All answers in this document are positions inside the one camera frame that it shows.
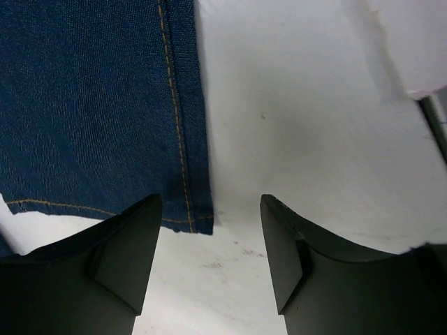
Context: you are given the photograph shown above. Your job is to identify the dark blue denim jeans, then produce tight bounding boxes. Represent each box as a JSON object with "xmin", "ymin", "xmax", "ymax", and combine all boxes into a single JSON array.
[{"xmin": 1, "ymin": 1, "xmax": 214, "ymax": 235}]

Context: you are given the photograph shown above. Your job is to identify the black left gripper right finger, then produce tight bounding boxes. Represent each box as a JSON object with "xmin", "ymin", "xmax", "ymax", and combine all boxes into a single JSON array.
[{"xmin": 260, "ymin": 195, "xmax": 446, "ymax": 334}]

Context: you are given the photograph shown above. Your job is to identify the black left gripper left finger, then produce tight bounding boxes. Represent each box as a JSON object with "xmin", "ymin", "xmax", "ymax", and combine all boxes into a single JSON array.
[{"xmin": 1, "ymin": 195, "xmax": 162, "ymax": 334}]

